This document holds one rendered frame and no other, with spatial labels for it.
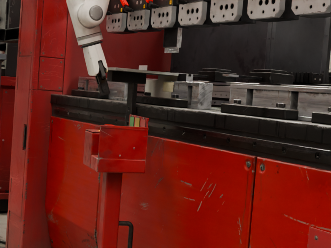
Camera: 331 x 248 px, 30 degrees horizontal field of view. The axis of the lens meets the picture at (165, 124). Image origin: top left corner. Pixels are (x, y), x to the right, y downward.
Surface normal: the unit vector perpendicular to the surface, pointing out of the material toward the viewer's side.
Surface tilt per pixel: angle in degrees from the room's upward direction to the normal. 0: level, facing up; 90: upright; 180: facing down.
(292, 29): 90
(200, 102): 90
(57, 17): 90
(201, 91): 90
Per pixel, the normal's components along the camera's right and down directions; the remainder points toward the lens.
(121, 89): -0.85, -0.04
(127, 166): 0.35, 0.07
